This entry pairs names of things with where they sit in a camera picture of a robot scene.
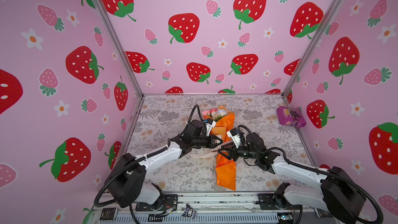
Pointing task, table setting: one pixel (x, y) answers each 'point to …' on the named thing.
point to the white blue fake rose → (222, 112)
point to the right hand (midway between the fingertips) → (219, 149)
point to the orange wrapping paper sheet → (222, 120)
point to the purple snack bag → (290, 117)
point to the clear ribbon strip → (200, 154)
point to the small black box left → (108, 213)
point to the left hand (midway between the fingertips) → (223, 142)
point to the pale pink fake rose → (204, 113)
